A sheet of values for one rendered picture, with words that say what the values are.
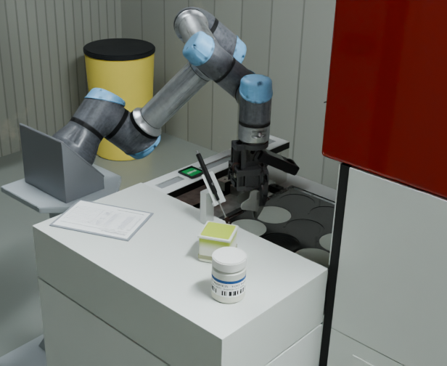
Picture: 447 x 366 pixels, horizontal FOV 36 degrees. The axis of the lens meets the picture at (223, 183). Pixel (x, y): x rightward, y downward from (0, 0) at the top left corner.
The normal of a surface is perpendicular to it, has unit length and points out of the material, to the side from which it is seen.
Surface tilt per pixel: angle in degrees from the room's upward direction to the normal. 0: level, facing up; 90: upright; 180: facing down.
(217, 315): 0
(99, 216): 0
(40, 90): 90
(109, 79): 93
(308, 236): 0
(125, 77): 93
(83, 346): 90
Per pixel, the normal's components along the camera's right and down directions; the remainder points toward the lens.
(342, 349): -0.67, 0.30
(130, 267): 0.03, -0.90
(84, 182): 0.74, 0.30
